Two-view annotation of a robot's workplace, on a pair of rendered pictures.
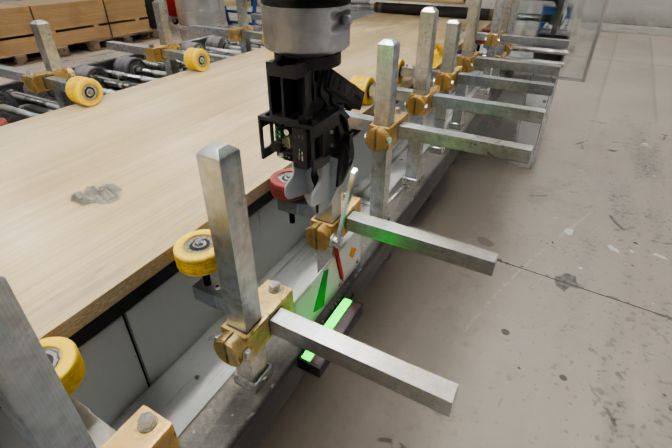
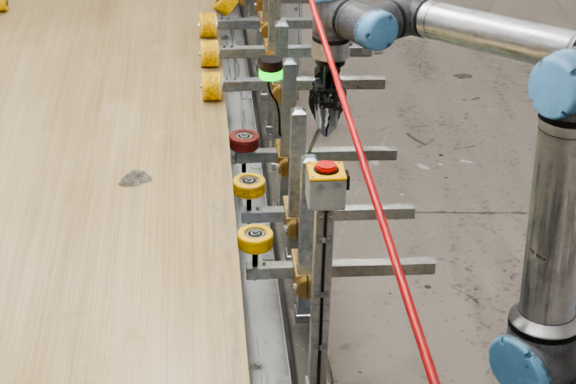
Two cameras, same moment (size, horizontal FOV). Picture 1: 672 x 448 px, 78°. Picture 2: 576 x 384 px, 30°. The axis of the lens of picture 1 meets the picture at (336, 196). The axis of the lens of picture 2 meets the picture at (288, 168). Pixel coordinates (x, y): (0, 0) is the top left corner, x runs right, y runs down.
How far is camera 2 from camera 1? 2.20 m
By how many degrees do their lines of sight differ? 30
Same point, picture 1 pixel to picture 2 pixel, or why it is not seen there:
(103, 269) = (215, 204)
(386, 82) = (284, 51)
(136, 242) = (209, 190)
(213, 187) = (299, 129)
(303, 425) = not seen: outside the picture
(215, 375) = (250, 284)
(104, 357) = not seen: hidden behind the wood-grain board
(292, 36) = (338, 55)
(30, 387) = not seen: hidden behind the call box
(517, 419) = (407, 327)
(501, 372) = (377, 302)
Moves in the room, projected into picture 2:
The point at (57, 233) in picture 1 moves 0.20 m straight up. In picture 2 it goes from (153, 201) to (150, 124)
